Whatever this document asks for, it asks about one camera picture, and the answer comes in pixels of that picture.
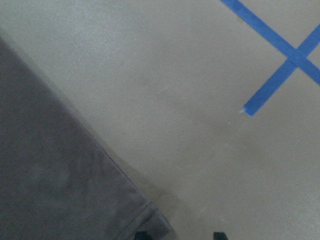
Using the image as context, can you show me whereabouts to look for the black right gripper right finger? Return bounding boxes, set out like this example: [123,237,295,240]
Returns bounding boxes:
[213,232,228,240]

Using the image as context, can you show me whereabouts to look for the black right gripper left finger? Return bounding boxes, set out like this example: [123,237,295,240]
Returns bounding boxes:
[134,231,152,240]

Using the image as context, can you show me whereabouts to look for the brown t-shirt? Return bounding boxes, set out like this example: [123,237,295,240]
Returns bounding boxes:
[0,41,171,240]

